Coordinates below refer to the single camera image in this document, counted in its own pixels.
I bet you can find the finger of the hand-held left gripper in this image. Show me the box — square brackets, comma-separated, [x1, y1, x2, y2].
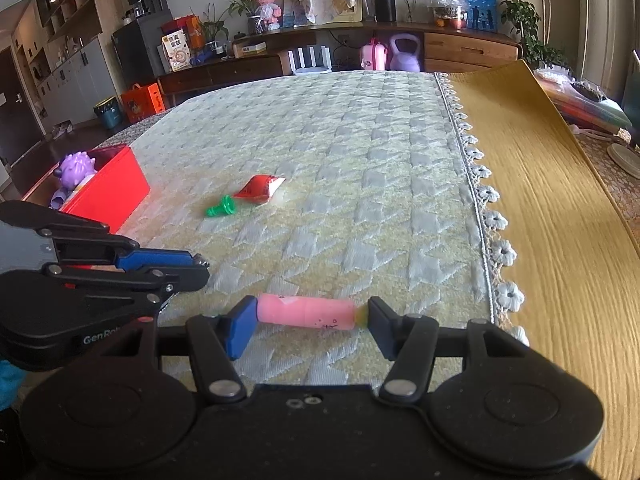
[45, 265, 211, 312]
[0, 201, 210, 271]

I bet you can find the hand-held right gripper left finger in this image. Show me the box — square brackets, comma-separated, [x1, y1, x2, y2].
[107, 296, 258, 403]

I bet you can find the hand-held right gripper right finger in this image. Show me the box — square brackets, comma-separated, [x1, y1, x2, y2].
[367, 297, 521, 403]

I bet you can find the pink tube with yellow end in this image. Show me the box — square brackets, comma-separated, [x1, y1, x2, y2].
[257, 294, 372, 332]

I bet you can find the red tin box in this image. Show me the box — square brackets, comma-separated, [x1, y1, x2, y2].
[22, 143, 151, 237]

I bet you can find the green plastic toy peg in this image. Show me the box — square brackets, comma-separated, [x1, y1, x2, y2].
[204, 194, 237, 219]

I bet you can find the purple toy monster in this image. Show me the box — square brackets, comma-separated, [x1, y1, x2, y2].
[53, 152, 98, 195]

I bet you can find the red sachet packet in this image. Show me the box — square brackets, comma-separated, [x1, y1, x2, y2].
[233, 174, 287, 205]

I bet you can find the teal bin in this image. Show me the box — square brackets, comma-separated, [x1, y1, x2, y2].
[93, 96, 124, 129]

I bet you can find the orange gift bag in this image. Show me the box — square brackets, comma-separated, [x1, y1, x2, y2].
[121, 83, 165, 124]

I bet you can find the quilted cream tablecloth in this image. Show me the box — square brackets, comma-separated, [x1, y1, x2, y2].
[92, 70, 531, 391]

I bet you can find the yellow table runner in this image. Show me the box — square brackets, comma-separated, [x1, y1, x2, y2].
[442, 58, 640, 480]

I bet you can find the black mini fridge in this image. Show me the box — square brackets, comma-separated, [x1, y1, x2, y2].
[111, 14, 174, 97]

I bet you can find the dark wooden door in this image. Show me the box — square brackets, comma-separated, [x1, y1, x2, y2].
[0, 44, 43, 162]

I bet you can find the white router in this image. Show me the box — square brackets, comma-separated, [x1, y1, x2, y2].
[289, 45, 334, 75]

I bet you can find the small potted plant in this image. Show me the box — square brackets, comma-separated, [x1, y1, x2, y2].
[226, 0, 267, 36]

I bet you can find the pink toy case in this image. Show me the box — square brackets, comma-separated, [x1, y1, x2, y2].
[360, 38, 390, 72]

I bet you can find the purple kettlebell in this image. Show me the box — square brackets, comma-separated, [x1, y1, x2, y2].
[388, 33, 422, 74]

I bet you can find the pink plush doll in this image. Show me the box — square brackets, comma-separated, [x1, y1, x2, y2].
[251, 0, 284, 32]

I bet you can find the wooden tv cabinet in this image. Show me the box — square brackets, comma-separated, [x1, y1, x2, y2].
[157, 21, 524, 107]

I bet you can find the round white coaster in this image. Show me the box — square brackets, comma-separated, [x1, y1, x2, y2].
[607, 142, 640, 179]

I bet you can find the stack of coloured folders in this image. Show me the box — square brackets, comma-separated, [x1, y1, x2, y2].
[534, 67, 634, 134]

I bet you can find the clear plastic bag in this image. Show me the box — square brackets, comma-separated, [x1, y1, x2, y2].
[428, 0, 469, 29]

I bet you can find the tall leafy houseplant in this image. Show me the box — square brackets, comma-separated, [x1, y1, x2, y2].
[486, 0, 572, 70]

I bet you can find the wall shelving unit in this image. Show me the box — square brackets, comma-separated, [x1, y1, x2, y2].
[9, 0, 122, 128]

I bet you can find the blue picture frame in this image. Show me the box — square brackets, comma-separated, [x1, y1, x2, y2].
[463, 0, 499, 34]

